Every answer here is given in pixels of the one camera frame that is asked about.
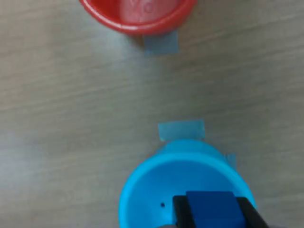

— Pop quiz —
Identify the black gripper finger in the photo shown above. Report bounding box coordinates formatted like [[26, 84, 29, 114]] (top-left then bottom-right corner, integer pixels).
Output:
[[172, 195, 197, 228], [235, 196, 270, 228]]

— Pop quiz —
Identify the blue cube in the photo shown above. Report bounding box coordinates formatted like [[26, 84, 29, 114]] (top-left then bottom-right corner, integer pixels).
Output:
[[186, 190, 245, 228]]

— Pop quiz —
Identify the blue plastic bin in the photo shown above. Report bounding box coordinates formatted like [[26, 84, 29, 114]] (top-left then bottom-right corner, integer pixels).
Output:
[[118, 139, 257, 228]]

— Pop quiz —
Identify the red plastic bin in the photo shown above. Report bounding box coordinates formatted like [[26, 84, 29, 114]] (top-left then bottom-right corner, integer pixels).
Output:
[[78, 0, 198, 36]]

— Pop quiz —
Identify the blue tape piece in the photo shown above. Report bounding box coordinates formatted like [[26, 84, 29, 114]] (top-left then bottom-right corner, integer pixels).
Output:
[[143, 32, 179, 55], [158, 120, 205, 143]]

